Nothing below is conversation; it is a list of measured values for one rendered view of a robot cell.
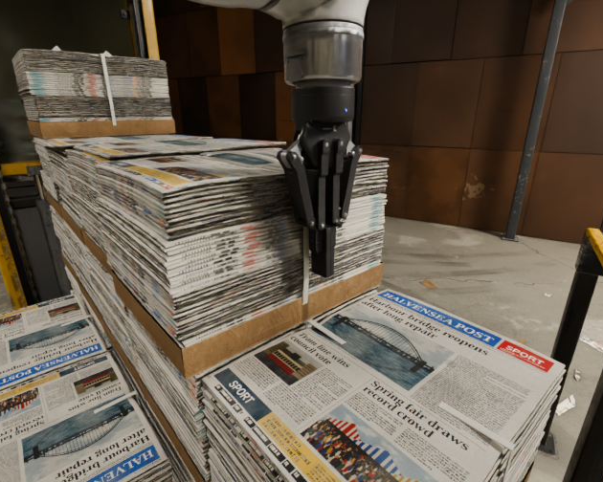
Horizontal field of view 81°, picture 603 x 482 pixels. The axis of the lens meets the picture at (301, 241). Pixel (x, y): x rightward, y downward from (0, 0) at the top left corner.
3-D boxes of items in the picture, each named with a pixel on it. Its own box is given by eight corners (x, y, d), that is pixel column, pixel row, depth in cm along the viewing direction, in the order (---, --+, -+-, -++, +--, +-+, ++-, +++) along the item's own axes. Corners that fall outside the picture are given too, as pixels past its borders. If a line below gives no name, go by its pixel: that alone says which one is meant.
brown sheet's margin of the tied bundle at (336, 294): (320, 315, 54) (321, 290, 53) (225, 259, 75) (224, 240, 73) (383, 283, 64) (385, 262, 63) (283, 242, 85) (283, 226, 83)
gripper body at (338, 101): (325, 91, 47) (325, 162, 50) (274, 88, 41) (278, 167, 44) (370, 86, 41) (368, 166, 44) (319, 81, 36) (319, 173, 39)
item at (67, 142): (52, 149, 74) (51, 143, 73) (36, 142, 94) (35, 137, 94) (212, 141, 97) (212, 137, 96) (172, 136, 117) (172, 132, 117)
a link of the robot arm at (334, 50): (265, 33, 40) (268, 91, 42) (322, 15, 33) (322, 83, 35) (323, 44, 46) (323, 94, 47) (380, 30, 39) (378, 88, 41)
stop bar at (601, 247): (614, 295, 68) (617, 286, 67) (583, 233, 103) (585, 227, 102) (636, 299, 66) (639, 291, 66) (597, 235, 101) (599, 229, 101)
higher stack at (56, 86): (112, 434, 132) (17, 44, 88) (93, 389, 153) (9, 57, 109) (207, 384, 156) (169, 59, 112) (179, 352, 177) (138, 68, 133)
